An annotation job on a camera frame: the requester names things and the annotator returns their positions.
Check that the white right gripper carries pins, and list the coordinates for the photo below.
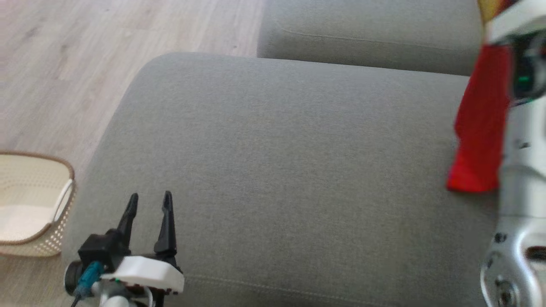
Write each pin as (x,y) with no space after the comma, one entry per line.
(520,21)

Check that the cream perforated laundry basket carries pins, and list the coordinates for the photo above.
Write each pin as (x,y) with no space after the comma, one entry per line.
(25,204)

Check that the red shorts with white stripe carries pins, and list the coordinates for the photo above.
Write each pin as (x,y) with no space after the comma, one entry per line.
(480,128)

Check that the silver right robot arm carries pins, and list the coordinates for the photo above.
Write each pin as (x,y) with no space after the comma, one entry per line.
(520,170)

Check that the yellow sofa backrest cushion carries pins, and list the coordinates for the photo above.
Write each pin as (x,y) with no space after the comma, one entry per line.
(486,8)

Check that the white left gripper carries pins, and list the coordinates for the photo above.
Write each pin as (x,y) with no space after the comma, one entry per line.
(145,273)

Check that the grey sofa seat cushion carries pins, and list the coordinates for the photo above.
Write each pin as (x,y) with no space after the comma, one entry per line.
(362,30)

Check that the large grey sofa ottoman cushion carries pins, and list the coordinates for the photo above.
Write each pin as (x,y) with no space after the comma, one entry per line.
(277,170)

